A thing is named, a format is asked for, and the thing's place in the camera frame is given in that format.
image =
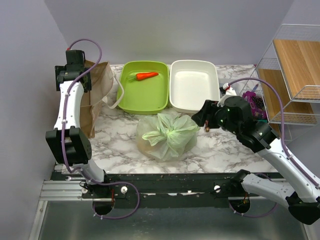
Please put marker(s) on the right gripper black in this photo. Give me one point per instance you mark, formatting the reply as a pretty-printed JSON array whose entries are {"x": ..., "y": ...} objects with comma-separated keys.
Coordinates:
[{"x": 211, "y": 108}]

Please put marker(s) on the green avocado print plastic bag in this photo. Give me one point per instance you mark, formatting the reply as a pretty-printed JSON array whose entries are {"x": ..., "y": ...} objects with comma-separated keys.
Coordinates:
[{"x": 166, "y": 137}]

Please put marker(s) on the purple snack packet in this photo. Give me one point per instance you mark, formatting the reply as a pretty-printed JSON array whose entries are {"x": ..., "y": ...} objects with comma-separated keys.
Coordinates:
[{"x": 256, "y": 105}]

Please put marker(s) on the brown jute tote bag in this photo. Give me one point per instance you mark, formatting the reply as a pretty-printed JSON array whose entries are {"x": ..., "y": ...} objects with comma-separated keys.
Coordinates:
[{"x": 102, "y": 81}]

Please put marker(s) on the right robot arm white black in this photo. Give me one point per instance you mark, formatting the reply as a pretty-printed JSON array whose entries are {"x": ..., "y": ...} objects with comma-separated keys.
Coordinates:
[{"x": 302, "y": 194}]

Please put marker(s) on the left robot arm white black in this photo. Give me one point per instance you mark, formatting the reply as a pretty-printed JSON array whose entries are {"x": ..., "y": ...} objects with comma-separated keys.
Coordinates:
[{"x": 82, "y": 86}]

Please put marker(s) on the brown toy faucet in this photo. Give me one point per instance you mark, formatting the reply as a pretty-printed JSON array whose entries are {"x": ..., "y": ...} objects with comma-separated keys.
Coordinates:
[{"x": 207, "y": 126}]

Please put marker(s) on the white plastic tray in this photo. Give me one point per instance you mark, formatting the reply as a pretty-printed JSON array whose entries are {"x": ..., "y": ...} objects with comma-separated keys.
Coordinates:
[{"x": 191, "y": 83}]

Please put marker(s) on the green plastic tray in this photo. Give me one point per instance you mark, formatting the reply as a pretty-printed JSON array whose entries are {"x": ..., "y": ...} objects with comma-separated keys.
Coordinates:
[{"x": 145, "y": 97}]

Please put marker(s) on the orange toy carrot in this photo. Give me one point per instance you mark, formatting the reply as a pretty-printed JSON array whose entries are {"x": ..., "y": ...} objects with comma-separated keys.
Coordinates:
[{"x": 142, "y": 76}]

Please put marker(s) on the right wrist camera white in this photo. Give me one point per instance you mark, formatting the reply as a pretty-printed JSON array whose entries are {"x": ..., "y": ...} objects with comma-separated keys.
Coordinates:
[{"x": 227, "y": 92}]

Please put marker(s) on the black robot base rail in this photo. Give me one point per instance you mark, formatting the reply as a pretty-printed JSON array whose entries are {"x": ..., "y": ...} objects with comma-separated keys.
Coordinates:
[{"x": 160, "y": 191}]

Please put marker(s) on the white wire shelf rack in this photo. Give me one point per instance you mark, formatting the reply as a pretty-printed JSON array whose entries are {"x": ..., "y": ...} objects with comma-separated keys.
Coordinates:
[{"x": 291, "y": 64}]

